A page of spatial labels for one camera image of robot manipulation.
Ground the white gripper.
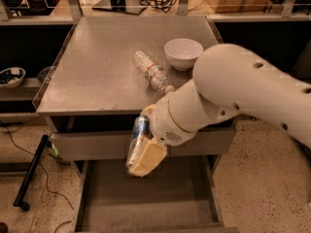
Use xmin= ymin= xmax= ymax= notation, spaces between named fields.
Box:
xmin=140 ymin=92 xmax=195 ymax=176

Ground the small bowl with items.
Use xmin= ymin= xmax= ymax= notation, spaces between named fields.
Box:
xmin=0 ymin=67 xmax=25 ymax=88

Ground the black monitor stand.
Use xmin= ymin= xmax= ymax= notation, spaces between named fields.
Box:
xmin=91 ymin=0 xmax=147 ymax=16

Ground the open grey middle drawer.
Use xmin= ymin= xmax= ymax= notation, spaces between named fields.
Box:
xmin=70 ymin=156 xmax=240 ymax=233

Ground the black floor cable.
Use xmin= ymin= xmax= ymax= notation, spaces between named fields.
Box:
xmin=0 ymin=121 xmax=76 ymax=233

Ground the clear plastic water bottle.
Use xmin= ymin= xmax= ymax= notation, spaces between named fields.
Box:
xmin=132 ymin=50 xmax=175 ymax=94

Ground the blue silver redbull can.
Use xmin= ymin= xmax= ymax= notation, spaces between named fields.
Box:
xmin=125 ymin=116 xmax=151 ymax=177

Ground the grey wooden drawer cabinet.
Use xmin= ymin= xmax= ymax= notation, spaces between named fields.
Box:
xmin=32 ymin=15 xmax=253 ymax=177

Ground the black bar on floor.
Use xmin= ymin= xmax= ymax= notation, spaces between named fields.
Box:
xmin=14 ymin=135 xmax=49 ymax=212

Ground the white ceramic bowl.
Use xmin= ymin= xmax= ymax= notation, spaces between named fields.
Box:
xmin=164 ymin=38 xmax=203 ymax=71

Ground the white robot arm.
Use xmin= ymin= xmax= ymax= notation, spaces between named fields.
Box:
xmin=125 ymin=44 xmax=311 ymax=177

